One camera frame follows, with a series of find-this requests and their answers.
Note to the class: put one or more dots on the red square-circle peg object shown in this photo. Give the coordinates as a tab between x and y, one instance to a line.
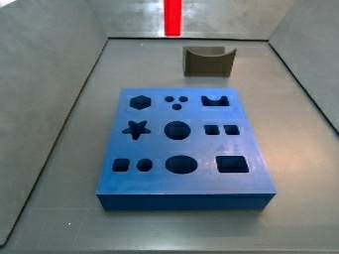
172	17

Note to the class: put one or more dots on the blue shape-sorting foam block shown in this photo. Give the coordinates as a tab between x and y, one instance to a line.
181	153

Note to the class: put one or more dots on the dark grey curved holder block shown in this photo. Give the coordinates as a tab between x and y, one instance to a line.
208	61

